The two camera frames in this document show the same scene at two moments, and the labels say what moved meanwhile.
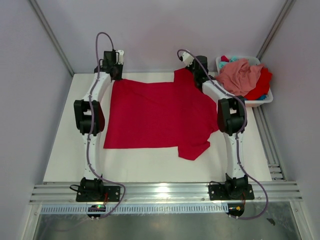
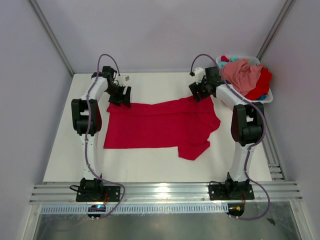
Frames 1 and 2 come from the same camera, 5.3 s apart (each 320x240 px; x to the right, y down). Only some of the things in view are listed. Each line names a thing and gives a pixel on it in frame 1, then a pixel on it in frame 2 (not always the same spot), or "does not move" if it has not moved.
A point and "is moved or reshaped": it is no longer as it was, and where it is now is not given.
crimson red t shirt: (143, 114) is moved or reshaped
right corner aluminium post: (275, 29) does not move
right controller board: (236, 209) does not move
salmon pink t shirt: (239, 76) does not move
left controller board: (96, 208) does not move
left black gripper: (119, 77) -> (122, 97)
